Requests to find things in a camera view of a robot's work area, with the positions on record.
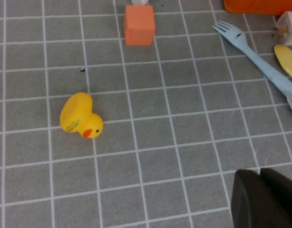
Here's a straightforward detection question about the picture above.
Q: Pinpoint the yellow rubber duck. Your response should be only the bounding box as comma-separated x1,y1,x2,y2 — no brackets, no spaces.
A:
59,92,104,140

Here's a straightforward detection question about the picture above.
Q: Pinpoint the orange plastic cutlery holder crate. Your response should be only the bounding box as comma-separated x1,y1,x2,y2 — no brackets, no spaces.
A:
223,0,292,15

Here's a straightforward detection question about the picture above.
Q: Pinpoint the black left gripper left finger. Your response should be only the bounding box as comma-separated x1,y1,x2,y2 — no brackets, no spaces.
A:
231,169,292,228

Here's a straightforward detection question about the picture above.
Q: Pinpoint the white charger plug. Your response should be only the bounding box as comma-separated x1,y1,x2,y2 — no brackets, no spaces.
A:
272,10,292,47

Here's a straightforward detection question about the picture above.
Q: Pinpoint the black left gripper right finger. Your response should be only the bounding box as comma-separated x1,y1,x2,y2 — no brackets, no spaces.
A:
259,167,292,221

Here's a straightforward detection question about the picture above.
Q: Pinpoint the orange cube block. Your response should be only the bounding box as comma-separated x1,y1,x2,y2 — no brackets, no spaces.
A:
124,5,156,46

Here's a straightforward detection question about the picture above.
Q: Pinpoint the light blue plastic fork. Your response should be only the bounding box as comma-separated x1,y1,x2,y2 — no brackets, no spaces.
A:
212,20,292,100

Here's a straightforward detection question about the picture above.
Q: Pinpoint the yellow plastic spoon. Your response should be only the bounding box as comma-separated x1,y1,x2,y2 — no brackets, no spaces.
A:
273,44,292,86

